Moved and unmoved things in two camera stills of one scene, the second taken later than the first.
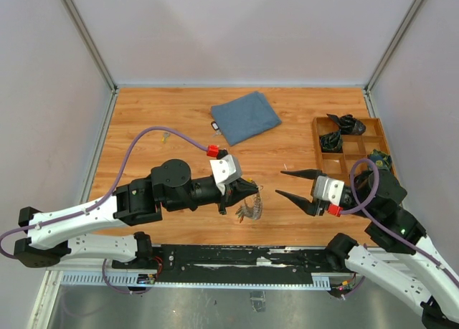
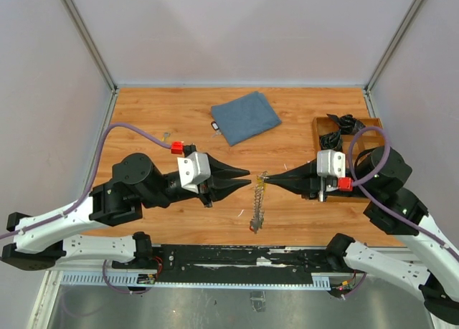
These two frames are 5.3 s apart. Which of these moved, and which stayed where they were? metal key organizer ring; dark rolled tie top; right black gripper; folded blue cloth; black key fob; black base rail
Moved: metal key organizer ring; right black gripper
Stayed: black base rail; black key fob; dark rolled tie top; folded blue cloth
